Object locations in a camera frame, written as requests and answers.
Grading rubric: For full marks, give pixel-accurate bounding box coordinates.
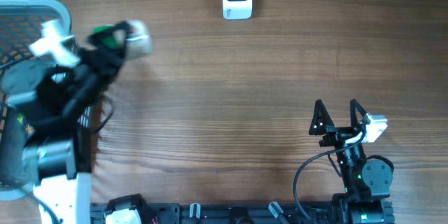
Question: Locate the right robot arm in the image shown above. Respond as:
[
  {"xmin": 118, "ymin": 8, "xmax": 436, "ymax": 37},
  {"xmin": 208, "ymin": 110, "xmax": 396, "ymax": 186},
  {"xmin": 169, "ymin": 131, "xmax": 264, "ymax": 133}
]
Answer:
[{"xmin": 309, "ymin": 99, "xmax": 394, "ymax": 223}]

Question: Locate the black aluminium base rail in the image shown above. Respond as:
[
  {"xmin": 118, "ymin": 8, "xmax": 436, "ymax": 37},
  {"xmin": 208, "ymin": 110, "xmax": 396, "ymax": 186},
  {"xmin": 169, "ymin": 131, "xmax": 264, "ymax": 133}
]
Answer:
[{"xmin": 90, "ymin": 201, "xmax": 396, "ymax": 224}]

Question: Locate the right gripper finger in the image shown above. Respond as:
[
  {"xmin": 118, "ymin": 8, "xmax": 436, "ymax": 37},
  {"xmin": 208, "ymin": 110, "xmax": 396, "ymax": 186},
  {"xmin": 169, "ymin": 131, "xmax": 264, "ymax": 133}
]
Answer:
[
  {"xmin": 309, "ymin": 99, "xmax": 335, "ymax": 135},
  {"xmin": 350, "ymin": 99, "xmax": 367, "ymax": 130}
]

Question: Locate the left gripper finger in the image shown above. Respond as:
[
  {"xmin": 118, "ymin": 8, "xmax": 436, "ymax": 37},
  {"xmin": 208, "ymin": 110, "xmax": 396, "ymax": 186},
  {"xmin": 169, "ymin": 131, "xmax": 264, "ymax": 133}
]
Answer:
[
  {"xmin": 87, "ymin": 21, "xmax": 131, "ymax": 58},
  {"xmin": 74, "ymin": 45, "xmax": 100, "ymax": 64}
]

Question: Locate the grey plastic mesh basket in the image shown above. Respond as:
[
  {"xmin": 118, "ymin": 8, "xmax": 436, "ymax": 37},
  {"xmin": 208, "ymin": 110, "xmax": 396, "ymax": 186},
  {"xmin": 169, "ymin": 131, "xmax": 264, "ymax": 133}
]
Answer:
[{"xmin": 1, "ymin": 0, "xmax": 71, "ymax": 201}]

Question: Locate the left black camera cable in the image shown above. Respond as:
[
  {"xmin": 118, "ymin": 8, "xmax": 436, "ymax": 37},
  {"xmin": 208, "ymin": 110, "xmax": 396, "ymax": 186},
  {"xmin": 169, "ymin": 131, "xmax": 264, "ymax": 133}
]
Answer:
[{"xmin": 0, "ymin": 55, "xmax": 64, "ymax": 224}]

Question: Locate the green lid plastic jar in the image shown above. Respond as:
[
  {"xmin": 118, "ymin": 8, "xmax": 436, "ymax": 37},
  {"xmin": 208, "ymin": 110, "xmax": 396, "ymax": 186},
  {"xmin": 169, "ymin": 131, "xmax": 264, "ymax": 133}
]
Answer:
[{"xmin": 92, "ymin": 20, "xmax": 154, "ymax": 61}]

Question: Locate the green Haribo candy bag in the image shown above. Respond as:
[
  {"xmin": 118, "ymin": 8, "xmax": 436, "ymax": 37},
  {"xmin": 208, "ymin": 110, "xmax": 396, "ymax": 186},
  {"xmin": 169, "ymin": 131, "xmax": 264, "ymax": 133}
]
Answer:
[{"xmin": 17, "ymin": 113, "xmax": 35, "ymax": 136}]

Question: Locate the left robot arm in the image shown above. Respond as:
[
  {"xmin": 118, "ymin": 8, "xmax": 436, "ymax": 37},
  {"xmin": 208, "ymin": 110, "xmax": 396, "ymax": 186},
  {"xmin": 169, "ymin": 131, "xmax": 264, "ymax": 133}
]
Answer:
[{"xmin": 1, "ymin": 20, "xmax": 153, "ymax": 223}]

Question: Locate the right black camera cable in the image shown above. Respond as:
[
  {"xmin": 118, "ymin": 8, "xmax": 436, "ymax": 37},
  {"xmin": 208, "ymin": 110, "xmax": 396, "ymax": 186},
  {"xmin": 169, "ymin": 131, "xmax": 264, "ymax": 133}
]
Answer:
[{"xmin": 293, "ymin": 129, "xmax": 367, "ymax": 222}]

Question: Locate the black camera cable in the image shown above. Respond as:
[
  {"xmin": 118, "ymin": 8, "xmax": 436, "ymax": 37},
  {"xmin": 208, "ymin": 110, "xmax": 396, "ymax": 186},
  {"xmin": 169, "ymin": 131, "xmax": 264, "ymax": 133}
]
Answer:
[
  {"xmin": 293, "ymin": 129, "xmax": 367, "ymax": 222},
  {"xmin": 0, "ymin": 55, "xmax": 64, "ymax": 224}
]

